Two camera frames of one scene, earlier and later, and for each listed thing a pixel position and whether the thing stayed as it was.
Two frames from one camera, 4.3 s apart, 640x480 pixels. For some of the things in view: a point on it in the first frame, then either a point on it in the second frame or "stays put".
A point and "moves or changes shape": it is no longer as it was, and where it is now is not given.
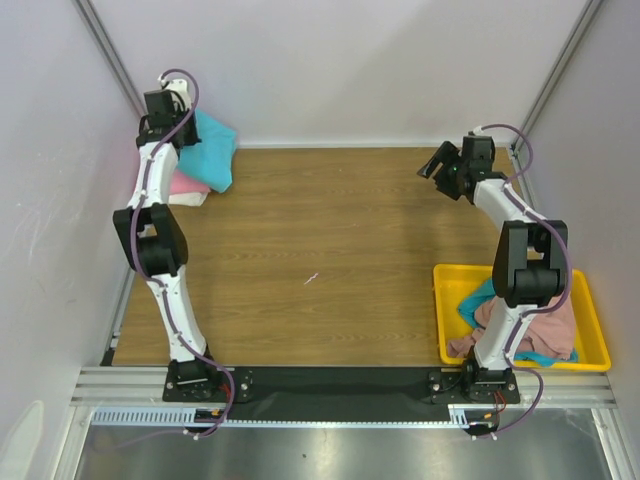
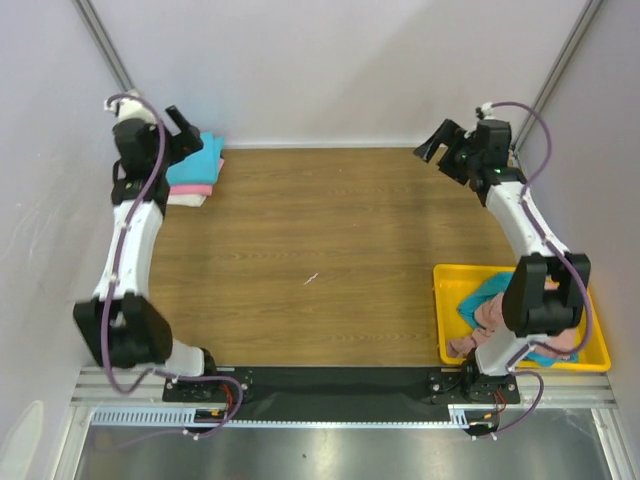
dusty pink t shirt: x=551 y=334 stays put
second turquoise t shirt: x=487 y=291 stays put
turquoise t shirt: x=211 y=161 moves or changes shape
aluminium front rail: x=146 y=385 stays put
